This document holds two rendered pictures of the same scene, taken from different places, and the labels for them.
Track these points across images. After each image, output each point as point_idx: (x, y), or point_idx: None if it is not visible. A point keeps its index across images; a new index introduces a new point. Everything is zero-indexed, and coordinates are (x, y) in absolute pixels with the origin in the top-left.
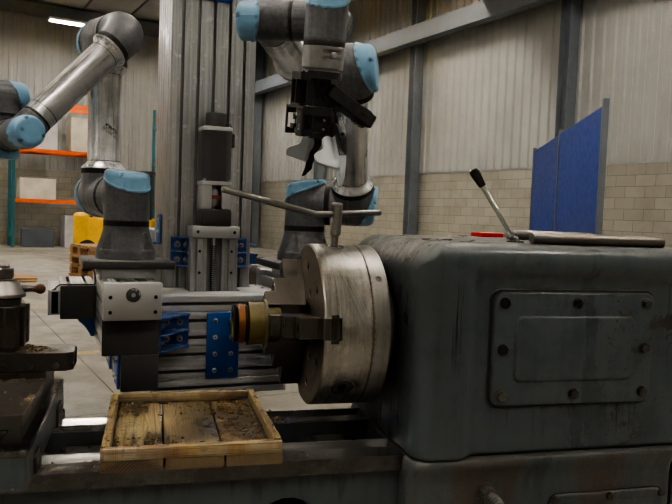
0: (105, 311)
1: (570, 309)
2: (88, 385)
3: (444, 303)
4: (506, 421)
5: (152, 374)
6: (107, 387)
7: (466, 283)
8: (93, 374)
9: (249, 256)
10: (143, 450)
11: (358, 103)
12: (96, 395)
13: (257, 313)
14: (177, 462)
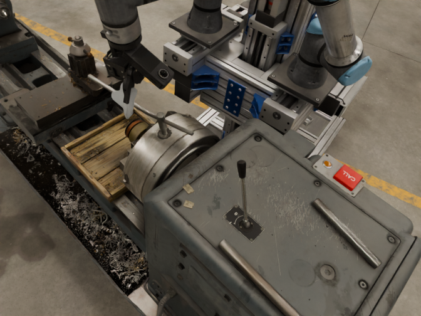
0: (163, 58)
1: (222, 294)
2: (364, 9)
3: (149, 223)
4: (186, 284)
5: (187, 96)
6: (372, 15)
7: (160, 227)
8: (378, 0)
9: (293, 47)
10: (70, 158)
11: (145, 71)
12: (359, 19)
13: (132, 135)
14: (80, 171)
